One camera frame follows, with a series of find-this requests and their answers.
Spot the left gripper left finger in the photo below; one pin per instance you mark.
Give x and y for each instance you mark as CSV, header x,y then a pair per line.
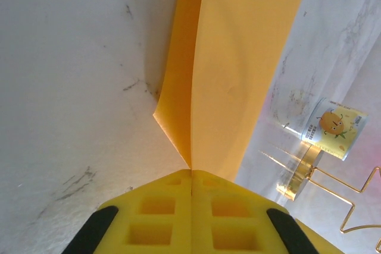
x,y
181,221

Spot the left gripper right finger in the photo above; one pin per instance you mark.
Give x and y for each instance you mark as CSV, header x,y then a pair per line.
x,y
202,221

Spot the yellow paper sheet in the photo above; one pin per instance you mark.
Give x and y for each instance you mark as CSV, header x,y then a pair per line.
x,y
232,57

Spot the yellow labelled tin can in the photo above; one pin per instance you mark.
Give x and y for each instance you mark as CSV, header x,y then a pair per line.
x,y
333,126

